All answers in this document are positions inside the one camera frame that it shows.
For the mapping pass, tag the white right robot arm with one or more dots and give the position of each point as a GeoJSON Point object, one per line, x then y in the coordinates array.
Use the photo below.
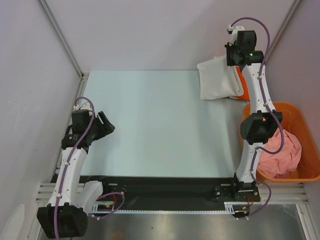
{"type": "Point", "coordinates": [263, 120]}

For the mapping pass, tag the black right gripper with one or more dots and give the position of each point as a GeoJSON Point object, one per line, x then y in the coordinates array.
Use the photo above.
{"type": "Point", "coordinates": [231, 62]}

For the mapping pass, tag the orange plastic bin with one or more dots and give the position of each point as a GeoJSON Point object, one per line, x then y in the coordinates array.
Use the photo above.
{"type": "Point", "coordinates": [308, 169]}

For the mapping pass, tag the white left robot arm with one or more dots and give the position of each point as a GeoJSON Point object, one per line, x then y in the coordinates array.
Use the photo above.
{"type": "Point", "coordinates": [66, 214]}

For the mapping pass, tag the right corner frame post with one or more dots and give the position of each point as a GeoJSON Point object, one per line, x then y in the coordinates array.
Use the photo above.
{"type": "Point", "coordinates": [289, 16]}

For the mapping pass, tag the white slotted cable duct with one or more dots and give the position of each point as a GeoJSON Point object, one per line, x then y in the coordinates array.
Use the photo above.
{"type": "Point", "coordinates": [229, 208]}

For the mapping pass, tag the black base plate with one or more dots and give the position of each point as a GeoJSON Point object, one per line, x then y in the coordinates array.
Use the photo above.
{"type": "Point", "coordinates": [172, 193]}

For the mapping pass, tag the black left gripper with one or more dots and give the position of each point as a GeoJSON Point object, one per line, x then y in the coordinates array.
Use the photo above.
{"type": "Point", "coordinates": [106, 128]}

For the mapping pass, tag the left corner frame post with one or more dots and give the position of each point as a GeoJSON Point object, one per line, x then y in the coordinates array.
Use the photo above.
{"type": "Point", "coordinates": [53, 23]}

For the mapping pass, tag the white t-shirt red graphic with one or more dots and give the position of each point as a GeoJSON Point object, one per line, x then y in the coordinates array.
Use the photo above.
{"type": "Point", "coordinates": [218, 80]}

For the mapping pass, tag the corner frame post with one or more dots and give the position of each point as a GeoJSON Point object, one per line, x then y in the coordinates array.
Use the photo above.
{"type": "Point", "coordinates": [53, 23]}
{"type": "Point", "coordinates": [289, 16]}

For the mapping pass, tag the folded orange t-shirt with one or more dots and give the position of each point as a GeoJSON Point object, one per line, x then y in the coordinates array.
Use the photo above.
{"type": "Point", "coordinates": [245, 96]}

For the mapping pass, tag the pink t-shirt in bin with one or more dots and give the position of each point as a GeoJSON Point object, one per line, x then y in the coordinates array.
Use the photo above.
{"type": "Point", "coordinates": [280, 165]}

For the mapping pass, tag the aluminium frame rail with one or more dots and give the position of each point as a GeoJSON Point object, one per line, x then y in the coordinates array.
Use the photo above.
{"type": "Point", "coordinates": [46, 189]}

